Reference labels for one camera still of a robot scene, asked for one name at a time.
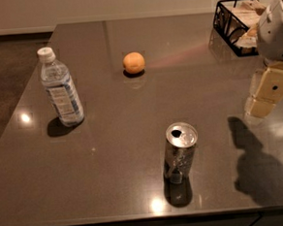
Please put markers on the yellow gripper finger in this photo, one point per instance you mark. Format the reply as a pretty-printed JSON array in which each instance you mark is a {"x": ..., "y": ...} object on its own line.
[{"x": 266, "y": 90}]

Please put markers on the clear plastic water bottle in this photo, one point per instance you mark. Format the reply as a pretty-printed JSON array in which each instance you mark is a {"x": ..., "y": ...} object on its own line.
[{"x": 60, "y": 88}]

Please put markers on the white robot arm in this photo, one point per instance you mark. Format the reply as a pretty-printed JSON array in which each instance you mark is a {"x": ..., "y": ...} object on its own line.
[{"x": 270, "y": 33}]

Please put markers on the snack packets in basket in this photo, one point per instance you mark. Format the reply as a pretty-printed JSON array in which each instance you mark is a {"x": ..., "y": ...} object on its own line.
[{"x": 249, "y": 12}]

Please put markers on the open silver drink can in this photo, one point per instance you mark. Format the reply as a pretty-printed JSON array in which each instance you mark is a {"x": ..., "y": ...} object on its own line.
[{"x": 181, "y": 144}]

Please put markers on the orange fruit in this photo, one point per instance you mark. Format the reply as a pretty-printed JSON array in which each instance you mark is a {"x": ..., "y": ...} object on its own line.
[{"x": 133, "y": 63}]

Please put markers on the black wire basket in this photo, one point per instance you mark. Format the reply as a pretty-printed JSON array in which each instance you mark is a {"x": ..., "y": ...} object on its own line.
[{"x": 229, "y": 27}]

